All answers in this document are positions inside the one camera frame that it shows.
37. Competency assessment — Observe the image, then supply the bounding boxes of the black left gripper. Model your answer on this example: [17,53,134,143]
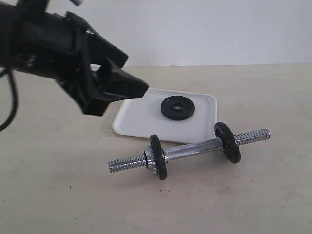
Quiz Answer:
[14,11,149,116]

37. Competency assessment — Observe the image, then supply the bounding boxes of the chrome star collar nut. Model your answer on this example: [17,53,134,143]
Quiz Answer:
[144,145,157,174]

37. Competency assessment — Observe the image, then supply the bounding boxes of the chrome threaded dumbbell bar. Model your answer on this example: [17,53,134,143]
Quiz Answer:
[108,129,271,173]

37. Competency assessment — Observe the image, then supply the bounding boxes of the black weight plate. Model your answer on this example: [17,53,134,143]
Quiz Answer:
[160,95,195,121]

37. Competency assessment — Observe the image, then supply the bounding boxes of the black plate with collar nut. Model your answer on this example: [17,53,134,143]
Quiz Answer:
[149,134,167,180]

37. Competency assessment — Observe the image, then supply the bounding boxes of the black plate without collar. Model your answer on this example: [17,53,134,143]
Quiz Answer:
[214,122,241,164]

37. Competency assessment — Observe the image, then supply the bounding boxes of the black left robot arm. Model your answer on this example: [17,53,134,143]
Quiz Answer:
[0,0,149,116]

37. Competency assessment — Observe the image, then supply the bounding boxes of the white rectangular plastic tray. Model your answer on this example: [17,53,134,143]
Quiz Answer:
[112,88,217,144]

